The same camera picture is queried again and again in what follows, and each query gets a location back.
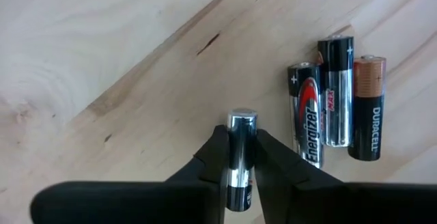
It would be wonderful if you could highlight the copper black Duracell AA battery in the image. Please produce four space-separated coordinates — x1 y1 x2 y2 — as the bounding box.
347 55 387 162

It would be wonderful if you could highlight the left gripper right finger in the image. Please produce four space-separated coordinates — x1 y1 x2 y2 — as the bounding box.
254 130 437 224

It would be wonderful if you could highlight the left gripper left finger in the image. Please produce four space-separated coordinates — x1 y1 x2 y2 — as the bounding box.
29 124 230 224

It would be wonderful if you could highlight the silver black Energizer AA battery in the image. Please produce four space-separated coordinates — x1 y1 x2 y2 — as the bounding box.
225 107 259 213
287 61 325 169
317 34 355 148

